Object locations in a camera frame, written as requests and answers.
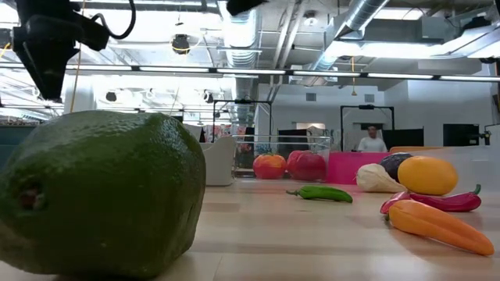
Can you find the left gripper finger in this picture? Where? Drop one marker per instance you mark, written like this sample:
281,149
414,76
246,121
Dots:
48,66

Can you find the red apple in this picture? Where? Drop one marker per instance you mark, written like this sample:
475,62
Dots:
291,160

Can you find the white garlic bulb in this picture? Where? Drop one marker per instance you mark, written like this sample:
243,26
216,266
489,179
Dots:
375,178

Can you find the red chili pepper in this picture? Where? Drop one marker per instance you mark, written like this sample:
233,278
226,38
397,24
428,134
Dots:
449,203

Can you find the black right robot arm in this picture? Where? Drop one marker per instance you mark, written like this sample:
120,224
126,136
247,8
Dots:
244,4

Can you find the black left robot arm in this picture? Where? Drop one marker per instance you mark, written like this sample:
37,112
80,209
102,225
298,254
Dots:
43,6

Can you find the teal plastic basket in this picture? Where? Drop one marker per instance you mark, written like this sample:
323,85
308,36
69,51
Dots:
15,144

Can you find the black ceiling dome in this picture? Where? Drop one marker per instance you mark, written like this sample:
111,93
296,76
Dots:
181,43

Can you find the green avocado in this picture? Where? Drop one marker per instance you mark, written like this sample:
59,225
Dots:
101,195

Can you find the long ceiling light strip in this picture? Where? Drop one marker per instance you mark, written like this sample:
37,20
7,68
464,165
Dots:
254,71

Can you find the clear plastic bin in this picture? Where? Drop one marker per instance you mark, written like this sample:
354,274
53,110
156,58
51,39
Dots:
281,144
480,164

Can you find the green chili pepper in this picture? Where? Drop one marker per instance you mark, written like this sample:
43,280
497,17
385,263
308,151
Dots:
324,193

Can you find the red plastic basket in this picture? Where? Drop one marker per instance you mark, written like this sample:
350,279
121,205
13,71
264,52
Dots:
343,168

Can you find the person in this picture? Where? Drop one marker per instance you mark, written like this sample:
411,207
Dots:
372,143

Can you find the black monitor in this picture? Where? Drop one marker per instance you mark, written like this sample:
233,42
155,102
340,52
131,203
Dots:
461,134
404,137

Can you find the orange-red chili pepper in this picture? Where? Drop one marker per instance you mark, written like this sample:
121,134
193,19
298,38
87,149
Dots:
392,201

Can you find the orange plastic basket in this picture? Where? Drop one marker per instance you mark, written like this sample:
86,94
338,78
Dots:
414,148

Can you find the orange-yellow chili pepper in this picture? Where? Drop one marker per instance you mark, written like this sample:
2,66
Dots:
437,228

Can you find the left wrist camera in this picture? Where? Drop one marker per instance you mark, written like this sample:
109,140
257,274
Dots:
93,35

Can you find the silver ventilation duct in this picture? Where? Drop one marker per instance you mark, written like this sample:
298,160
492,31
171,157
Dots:
238,35
351,23

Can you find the black metal frame rig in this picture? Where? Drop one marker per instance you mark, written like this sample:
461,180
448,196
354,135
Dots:
242,102
367,106

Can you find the black camera on stand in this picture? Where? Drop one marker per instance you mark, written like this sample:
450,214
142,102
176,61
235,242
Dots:
485,136

